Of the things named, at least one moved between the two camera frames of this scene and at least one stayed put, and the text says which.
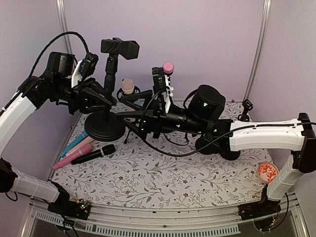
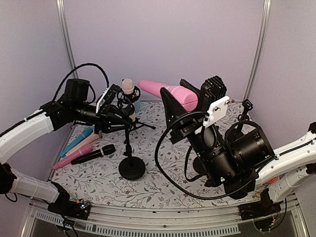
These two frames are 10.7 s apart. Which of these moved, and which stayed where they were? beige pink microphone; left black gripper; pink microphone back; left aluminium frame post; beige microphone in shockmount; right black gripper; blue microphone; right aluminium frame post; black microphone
Moved: right black gripper; pink microphone back; left black gripper
Stayed: left aluminium frame post; blue microphone; beige microphone in shockmount; black microphone; beige pink microphone; right aluminium frame post
